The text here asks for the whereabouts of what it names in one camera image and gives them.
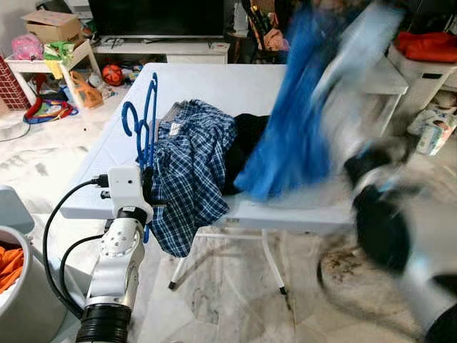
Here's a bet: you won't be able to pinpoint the blue plaid shirt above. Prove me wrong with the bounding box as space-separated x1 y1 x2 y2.
146 100 238 258

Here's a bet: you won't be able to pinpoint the black garment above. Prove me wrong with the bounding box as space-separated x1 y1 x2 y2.
221 113 271 195

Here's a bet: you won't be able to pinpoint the red ball toy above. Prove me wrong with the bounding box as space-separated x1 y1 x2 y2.
101 64 124 86

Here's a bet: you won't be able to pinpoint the colourful bag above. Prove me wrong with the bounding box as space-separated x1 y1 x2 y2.
25 96 78 124

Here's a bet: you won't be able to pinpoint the white television stand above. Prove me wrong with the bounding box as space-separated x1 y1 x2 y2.
93 37 231 65

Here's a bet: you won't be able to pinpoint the white metal table legs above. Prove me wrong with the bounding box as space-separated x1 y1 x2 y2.
168 227 290 295

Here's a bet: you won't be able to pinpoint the white tissue pack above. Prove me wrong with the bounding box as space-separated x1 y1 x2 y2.
416 107 457 156

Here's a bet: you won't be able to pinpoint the green yellow pack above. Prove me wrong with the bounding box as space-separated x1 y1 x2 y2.
43 41 76 78

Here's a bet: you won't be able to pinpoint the grey laundry bin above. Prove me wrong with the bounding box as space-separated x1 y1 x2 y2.
0 225 69 343

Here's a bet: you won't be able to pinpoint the black television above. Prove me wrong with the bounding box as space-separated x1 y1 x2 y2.
87 0 226 38

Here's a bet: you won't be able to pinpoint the white low shelf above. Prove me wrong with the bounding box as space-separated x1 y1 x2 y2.
4 39 101 108

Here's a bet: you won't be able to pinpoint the red grid basket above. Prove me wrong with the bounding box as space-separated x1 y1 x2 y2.
0 56 29 111

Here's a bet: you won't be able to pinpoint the pink plastic bag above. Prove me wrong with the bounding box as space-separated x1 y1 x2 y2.
11 34 45 61

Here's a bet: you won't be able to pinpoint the brown cardboard box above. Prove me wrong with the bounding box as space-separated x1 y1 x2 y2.
21 10 83 44

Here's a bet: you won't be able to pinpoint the red folded cloth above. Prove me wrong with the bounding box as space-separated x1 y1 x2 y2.
395 31 457 64

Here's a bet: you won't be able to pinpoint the white side table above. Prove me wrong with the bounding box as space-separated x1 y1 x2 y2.
361 57 409 136

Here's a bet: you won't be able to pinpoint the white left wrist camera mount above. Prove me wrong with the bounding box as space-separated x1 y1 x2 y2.
107 166 147 214

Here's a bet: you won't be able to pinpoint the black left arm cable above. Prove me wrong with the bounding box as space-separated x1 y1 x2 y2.
61 234 108 315
43 175 109 319

